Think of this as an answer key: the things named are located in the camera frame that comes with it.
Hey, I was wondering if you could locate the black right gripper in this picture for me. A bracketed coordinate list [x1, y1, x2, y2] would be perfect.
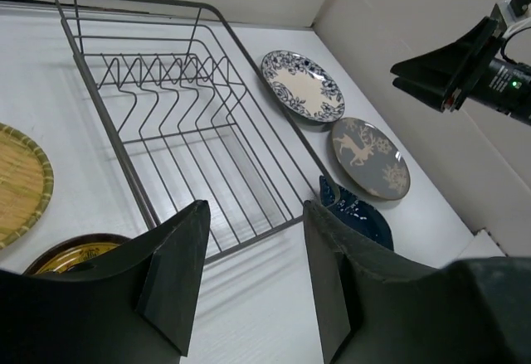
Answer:
[391, 2, 530, 124]

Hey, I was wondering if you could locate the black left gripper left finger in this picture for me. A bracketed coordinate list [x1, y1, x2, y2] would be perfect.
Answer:
[1, 200, 210, 363]

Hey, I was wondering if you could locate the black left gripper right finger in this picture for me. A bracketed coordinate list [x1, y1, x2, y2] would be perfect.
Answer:
[304, 201, 530, 363]

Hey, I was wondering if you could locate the yellow plate brown rim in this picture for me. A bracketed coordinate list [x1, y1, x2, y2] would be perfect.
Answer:
[23, 233, 130, 275]

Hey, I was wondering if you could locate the dark blue leaf plate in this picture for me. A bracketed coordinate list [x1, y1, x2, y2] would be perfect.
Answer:
[319, 176, 394, 251]

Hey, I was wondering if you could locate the grey deer pattern plate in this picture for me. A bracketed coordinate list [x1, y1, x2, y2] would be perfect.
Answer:
[331, 117, 411, 201]

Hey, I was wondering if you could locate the blue floral white plate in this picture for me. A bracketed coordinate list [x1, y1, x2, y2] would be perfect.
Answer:
[261, 50, 345, 124]

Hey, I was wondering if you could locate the round woven bamboo tray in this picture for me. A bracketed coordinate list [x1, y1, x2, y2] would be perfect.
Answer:
[1, 124, 54, 249]

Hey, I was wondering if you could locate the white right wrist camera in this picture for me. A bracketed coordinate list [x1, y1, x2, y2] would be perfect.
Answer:
[501, 0, 531, 22]

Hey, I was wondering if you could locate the grey wire dish rack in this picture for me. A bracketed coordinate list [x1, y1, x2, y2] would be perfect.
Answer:
[55, 0, 328, 261]

